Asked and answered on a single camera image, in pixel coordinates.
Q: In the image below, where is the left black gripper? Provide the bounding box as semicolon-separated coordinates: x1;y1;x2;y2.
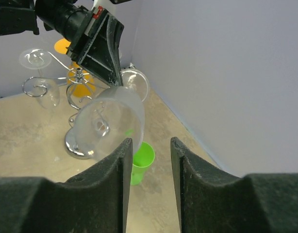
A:
35;0;124;86

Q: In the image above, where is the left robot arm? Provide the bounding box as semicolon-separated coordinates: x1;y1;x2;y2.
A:
0;0;124;86

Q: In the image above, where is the silver wire glass rack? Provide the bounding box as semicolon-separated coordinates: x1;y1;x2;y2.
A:
21;50;108;160

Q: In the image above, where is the clear wine glass front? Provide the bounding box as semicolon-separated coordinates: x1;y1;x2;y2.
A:
73;68;149;161

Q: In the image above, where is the clear wine glass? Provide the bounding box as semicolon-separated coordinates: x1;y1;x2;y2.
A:
73;68;149;161
19;49;60;109

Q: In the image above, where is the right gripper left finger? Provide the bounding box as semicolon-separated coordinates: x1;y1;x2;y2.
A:
0;138;133;233

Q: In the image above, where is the orange plastic wine glass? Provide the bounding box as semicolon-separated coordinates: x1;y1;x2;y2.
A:
54;38;96;98

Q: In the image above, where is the green plastic wine glass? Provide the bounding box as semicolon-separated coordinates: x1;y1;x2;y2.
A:
131;141;155;185

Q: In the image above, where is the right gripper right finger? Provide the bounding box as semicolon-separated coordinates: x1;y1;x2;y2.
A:
170;137;298;233

